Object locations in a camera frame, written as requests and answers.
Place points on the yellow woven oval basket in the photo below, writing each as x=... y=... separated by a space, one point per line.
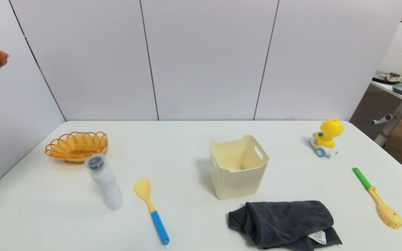
x=76 y=148

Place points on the white plastic bottle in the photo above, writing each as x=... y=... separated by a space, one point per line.
x=108 y=190

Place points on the cream plastic storage box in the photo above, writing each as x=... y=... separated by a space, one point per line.
x=237 y=183

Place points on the dark grey towel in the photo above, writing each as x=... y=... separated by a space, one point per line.
x=284 y=223

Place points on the yellow dinosaur toy car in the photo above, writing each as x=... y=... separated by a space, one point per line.
x=330 y=130

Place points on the dark plate with food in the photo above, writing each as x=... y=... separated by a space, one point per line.
x=391 y=77

